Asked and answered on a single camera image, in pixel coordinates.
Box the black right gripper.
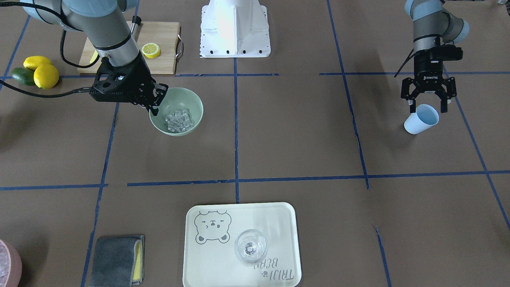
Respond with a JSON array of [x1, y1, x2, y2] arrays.
[[120, 54, 168, 116]]

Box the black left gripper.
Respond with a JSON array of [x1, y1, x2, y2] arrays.
[[400, 44, 464, 113]]

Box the light blue cup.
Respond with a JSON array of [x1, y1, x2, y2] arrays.
[[403, 104, 440, 135]]

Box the green bowl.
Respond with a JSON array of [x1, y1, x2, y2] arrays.
[[148, 87, 204, 137]]

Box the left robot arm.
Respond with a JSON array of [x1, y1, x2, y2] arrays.
[[400, 0, 470, 113]]

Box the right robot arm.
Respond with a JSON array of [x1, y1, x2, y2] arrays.
[[24, 0, 168, 116]]

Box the ice cubes in green bowl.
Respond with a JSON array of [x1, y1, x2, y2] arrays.
[[165, 109, 194, 133]]

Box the pink bowl with ice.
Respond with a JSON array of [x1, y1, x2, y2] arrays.
[[0, 240, 22, 287]]

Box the lemon half slice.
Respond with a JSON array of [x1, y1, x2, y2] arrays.
[[141, 43, 161, 59]]

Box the wooden cutting board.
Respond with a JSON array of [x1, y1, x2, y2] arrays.
[[77, 22, 182, 75]]

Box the yellow plastic knife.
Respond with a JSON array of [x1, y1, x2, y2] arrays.
[[90, 51, 99, 64]]

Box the steel muddler black cap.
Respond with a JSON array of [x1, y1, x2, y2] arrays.
[[130, 15, 142, 39]]

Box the yellow lemon front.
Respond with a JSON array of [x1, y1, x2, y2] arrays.
[[33, 64, 60, 89]]

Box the yellow lemon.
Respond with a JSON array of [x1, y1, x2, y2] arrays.
[[23, 55, 53, 71], [33, 64, 60, 89]]

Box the yellow lemon back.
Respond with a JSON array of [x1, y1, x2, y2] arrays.
[[23, 55, 53, 71]]

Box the green avocado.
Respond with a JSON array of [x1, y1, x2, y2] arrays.
[[11, 67, 36, 86]]

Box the cream bear tray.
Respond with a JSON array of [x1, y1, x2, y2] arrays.
[[182, 202, 302, 287]]

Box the grey yellow cloth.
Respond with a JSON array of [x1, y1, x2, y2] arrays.
[[89, 234, 145, 287]]

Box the clear wine glass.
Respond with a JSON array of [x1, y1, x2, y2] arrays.
[[234, 229, 267, 265]]

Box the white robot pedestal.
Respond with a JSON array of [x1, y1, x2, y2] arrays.
[[199, 0, 271, 58]]

